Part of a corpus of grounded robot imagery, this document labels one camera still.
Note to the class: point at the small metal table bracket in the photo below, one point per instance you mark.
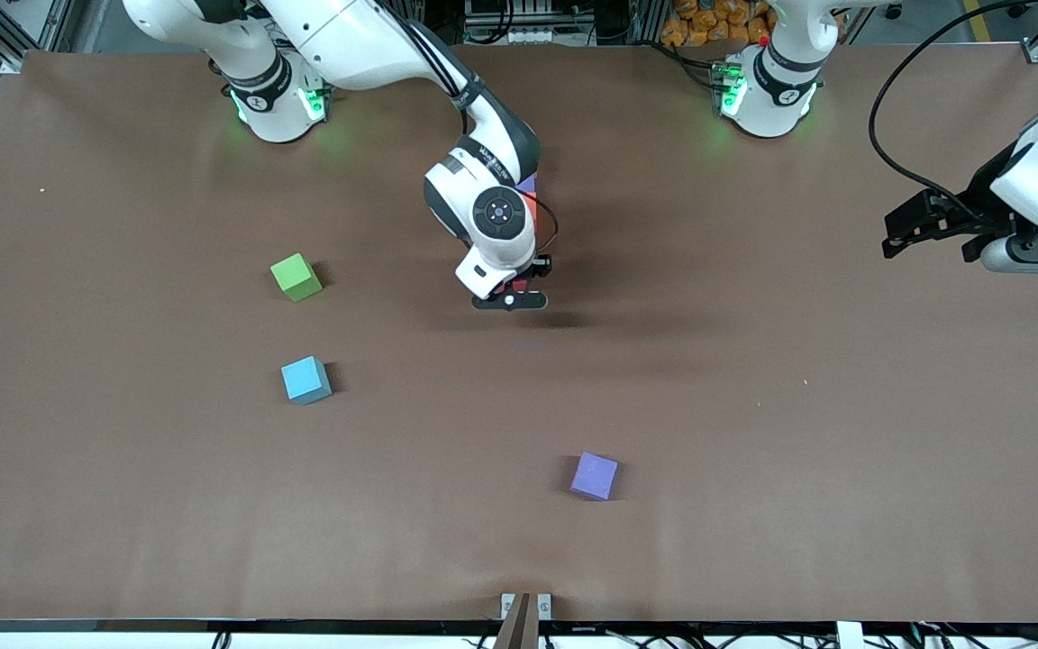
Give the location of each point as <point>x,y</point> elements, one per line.
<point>507,604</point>

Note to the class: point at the green foam block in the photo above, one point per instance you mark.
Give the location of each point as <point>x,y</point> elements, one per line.
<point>295,277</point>

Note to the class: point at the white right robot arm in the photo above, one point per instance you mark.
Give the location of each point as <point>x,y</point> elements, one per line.
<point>348,36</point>

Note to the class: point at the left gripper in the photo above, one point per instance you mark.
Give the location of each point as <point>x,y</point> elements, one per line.
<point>972,209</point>

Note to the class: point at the dark purple foam block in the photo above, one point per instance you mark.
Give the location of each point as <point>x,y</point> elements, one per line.
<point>529,185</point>

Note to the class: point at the blue foam block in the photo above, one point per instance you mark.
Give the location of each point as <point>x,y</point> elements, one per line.
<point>305,379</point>

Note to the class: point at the red foam block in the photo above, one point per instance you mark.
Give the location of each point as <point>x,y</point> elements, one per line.
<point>514,285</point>

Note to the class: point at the brown table cover sheet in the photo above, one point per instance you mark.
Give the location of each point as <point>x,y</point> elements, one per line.
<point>753,541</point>

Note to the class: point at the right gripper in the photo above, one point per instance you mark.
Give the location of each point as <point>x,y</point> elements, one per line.
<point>540,267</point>

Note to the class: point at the orange foam block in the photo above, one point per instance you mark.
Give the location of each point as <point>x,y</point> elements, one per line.
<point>531,214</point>

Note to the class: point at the light purple foam block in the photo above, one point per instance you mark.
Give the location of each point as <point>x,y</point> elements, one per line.
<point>594,475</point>

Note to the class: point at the brown wooden bar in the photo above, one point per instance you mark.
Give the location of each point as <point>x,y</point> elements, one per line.
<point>514,626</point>

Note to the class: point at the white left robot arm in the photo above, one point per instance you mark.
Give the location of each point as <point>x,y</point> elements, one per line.
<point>776,99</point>

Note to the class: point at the white power strip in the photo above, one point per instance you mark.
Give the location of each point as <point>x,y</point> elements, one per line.
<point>537,37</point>

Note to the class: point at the pile of orange objects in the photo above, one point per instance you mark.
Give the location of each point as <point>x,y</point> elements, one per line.
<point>708,22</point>

